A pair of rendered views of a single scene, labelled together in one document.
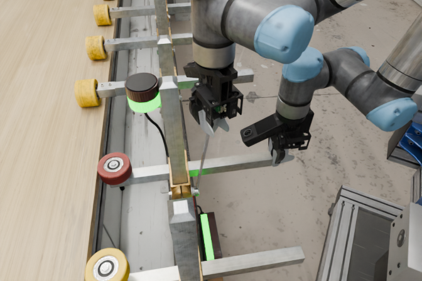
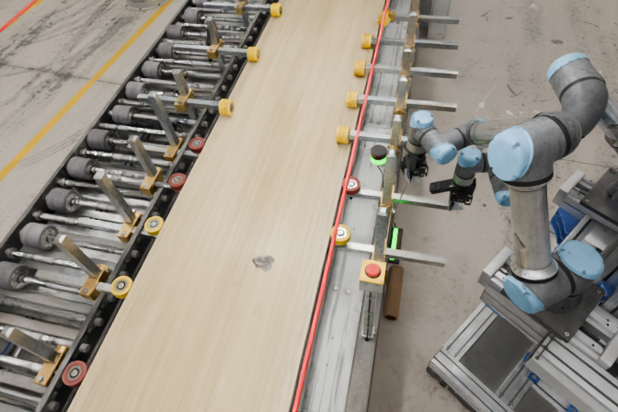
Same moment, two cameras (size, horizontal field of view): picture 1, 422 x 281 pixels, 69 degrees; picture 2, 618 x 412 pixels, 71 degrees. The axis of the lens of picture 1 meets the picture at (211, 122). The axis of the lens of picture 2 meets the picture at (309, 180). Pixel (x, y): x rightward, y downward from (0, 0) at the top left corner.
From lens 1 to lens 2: 105 cm
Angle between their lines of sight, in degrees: 19
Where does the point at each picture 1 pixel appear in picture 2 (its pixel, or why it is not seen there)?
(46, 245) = (314, 214)
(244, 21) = (427, 143)
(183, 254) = (379, 231)
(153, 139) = (374, 170)
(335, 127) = not seen: hidden behind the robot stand
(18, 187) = (301, 183)
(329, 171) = not seen: hidden behind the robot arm
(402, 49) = not seen: hidden behind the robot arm
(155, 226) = (363, 227)
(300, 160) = (508, 219)
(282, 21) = (440, 149)
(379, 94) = (500, 186)
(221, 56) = (418, 150)
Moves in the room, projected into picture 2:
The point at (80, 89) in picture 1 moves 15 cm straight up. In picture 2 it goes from (340, 132) to (339, 108)
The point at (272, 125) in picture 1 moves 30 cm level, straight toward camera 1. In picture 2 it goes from (449, 185) to (410, 238)
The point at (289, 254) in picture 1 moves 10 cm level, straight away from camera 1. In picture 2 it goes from (436, 259) to (454, 246)
